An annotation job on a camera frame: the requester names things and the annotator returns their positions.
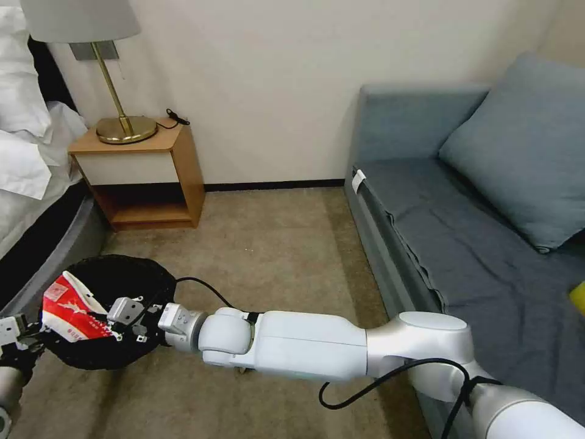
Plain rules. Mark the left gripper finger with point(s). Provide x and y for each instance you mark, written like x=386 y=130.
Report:
x=32 y=345
x=35 y=329

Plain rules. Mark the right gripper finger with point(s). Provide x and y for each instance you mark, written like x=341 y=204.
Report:
x=144 y=302
x=122 y=334

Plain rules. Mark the red and white paper package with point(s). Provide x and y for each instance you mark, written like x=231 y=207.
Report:
x=68 y=306

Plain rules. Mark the black round trash bin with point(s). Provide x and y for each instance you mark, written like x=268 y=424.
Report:
x=82 y=359

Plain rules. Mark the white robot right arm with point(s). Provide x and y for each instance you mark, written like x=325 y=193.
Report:
x=311 y=345

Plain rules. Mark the grey bed base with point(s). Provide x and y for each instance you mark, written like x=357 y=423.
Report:
x=59 y=238

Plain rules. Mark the white bed duvet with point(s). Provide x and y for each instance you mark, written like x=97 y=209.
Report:
x=23 y=206

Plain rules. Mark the wooden nightstand with white drawer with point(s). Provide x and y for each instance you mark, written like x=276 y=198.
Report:
x=132 y=169

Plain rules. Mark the black skirting board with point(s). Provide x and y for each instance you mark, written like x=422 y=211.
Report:
x=274 y=185

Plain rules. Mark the black headboard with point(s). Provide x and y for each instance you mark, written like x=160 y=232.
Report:
x=50 y=77

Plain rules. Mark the white pillow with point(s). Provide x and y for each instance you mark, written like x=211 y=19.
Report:
x=18 y=82

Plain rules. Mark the white sofa tag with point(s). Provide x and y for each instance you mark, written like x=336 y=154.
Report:
x=359 y=179

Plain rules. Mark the brass lamp with grey shade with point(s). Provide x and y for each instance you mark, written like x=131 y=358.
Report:
x=80 y=20

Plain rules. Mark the blue-grey sofa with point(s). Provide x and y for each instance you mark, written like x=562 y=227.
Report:
x=457 y=238

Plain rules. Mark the blue-grey cushion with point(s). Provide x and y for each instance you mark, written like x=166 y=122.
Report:
x=521 y=155

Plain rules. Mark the yellow object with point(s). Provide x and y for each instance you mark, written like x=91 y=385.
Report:
x=578 y=298

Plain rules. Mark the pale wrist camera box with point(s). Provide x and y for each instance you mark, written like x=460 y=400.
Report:
x=11 y=328
x=124 y=311

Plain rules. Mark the silver wall switch plate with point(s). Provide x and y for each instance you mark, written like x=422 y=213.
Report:
x=82 y=51

